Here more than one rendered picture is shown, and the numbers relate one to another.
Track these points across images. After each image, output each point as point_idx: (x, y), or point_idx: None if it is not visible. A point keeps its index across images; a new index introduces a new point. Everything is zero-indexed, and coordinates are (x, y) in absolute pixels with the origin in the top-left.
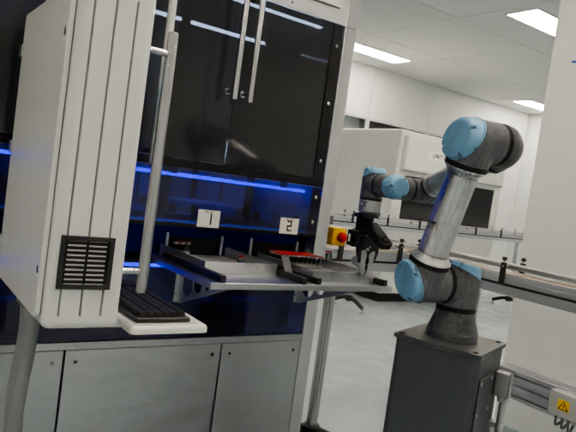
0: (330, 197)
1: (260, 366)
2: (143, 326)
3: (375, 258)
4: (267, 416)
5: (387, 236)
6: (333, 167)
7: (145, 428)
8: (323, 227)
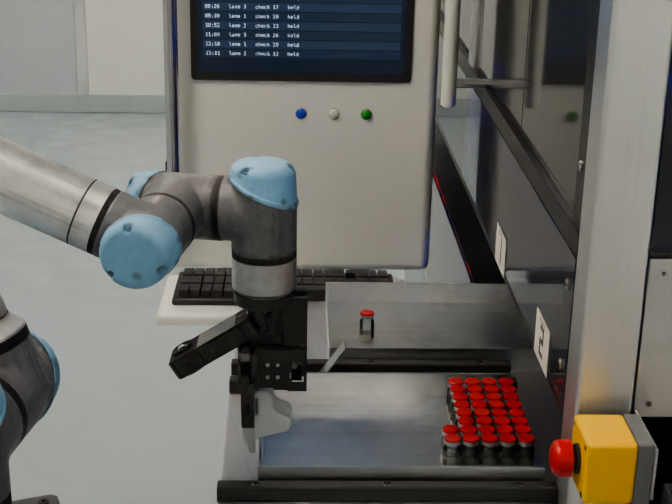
0: (581, 302)
1: None
2: (168, 279)
3: (241, 417)
4: None
5: (196, 347)
6: (589, 197)
7: None
8: (570, 396)
